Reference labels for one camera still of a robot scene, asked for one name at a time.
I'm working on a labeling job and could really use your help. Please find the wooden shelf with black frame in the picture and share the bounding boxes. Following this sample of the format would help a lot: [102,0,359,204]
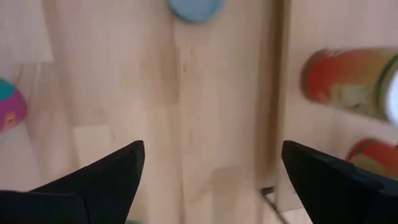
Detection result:
[259,0,398,224]

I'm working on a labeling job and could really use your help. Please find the orange red corn can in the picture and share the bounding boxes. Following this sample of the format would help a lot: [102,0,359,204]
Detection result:
[300,46,398,125]

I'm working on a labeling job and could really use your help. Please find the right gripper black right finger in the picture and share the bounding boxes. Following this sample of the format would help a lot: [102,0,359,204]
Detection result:
[281,139,398,224]

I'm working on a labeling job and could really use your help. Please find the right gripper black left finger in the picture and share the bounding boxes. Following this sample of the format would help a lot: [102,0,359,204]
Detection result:
[0,139,146,224]

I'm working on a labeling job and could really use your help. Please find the orange pineapple can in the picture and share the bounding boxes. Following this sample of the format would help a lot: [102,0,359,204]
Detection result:
[345,138,398,181]

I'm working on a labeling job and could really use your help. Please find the magenta and teal can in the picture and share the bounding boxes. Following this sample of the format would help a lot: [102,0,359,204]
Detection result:
[0,78,28,133]

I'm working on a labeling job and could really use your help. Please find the teal bowl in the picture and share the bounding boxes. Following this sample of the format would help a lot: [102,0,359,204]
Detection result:
[167,0,227,24]

